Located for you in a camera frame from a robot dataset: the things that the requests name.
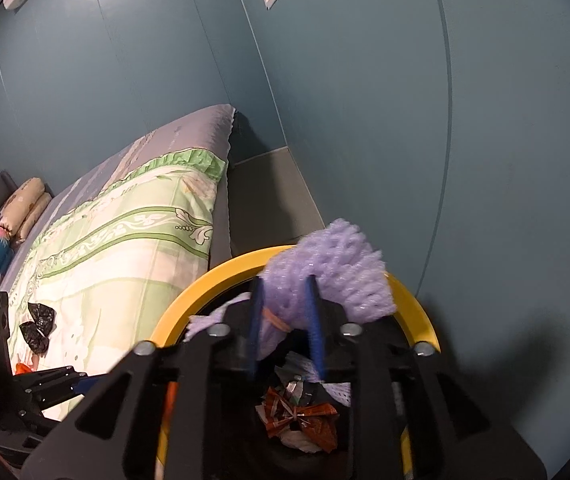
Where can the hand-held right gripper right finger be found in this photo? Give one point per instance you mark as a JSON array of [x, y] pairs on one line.
[[316, 330]]

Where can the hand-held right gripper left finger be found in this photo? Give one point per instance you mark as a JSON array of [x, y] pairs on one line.
[[256, 330]]

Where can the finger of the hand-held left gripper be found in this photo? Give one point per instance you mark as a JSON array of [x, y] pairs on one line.
[[50, 375], [72, 392]]

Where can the orange peel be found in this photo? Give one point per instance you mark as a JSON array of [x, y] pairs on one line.
[[22, 369]]

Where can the purple foam fruit net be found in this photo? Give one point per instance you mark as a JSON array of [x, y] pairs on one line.
[[335, 392], [345, 270]]

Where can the yellow-rimmed trash bin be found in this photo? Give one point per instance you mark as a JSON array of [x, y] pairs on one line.
[[200, 285]]

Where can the orange foil wrapper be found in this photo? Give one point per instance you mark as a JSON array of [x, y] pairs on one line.
[[315, 420]]

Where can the white tissue paper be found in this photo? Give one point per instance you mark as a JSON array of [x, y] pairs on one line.
[[297, 441]]

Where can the black crumpled plastic bag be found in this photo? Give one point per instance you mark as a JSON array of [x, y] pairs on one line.
[[35, 337]]

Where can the beige folded quilt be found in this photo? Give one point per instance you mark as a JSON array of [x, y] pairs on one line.
[[27, 200]]

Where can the green floral bedspread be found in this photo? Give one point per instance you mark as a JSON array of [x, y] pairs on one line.
[[115, 260]]

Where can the bed with grey striped sheet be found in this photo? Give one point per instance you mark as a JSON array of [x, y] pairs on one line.
[[185, 130]]

